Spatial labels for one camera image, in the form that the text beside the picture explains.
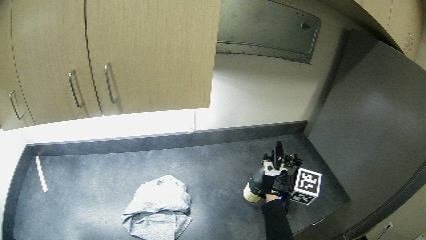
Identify narrow wooden cabinet door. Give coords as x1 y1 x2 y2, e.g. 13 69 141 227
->
0 0 37 132

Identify dark grey tall appliance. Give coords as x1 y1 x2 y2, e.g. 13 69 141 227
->
304 29 426 238

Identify metal cabinet handle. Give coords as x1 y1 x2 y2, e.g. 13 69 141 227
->
8 89 25 121
66 70 86 110
102 62 119 105

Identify spray bottle with black nozzle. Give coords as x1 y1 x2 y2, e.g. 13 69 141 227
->
242 140 286 204

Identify dark counter backsplash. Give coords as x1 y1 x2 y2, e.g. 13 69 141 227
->
25 120 308 157

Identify grey cloth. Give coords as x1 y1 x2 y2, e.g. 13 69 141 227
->
121 174 194 240

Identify wide wooden cabinet door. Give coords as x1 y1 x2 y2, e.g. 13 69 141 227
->
82 0 223 116

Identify beige lower cabinet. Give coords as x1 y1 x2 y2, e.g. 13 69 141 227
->
354 193 426 240

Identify white strip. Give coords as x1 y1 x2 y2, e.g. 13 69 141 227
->
34 155 49 194

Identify beige corner cabinet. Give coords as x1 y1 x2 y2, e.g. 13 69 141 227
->
351 0 426 71

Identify white marker cube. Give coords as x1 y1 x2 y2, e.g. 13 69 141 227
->
288 167 323 206

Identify grey metal wall panel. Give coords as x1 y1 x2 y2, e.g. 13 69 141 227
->
215 0 322 65

